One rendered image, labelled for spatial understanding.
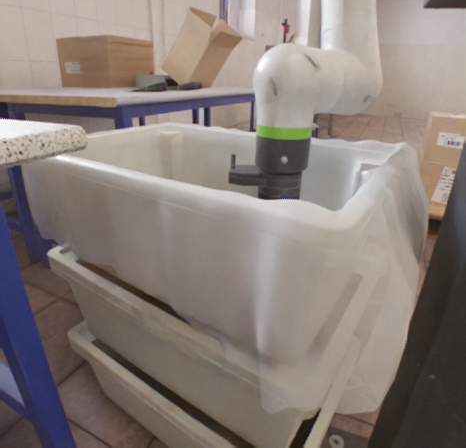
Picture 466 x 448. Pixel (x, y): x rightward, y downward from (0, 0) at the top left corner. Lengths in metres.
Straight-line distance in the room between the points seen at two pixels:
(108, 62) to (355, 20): 1.38
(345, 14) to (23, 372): 0.66
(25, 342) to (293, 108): 0.45
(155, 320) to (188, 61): 1.37
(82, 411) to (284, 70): 0.93
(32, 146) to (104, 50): 1.49
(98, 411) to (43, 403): 0.55
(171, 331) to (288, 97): 0.39
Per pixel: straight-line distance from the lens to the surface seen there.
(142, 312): 0.55
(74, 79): 2.12
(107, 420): 1.00
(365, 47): 0.60
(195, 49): 1.69
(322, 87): 0.53
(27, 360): 0.43
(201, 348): 0.49
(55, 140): 0.37
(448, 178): 2.17
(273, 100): 0.51
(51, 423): 0.51
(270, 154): 0.52
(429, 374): 0.51
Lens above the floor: 0.80
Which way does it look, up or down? 23 degrees down
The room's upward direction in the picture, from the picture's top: 1 degrees clockwise
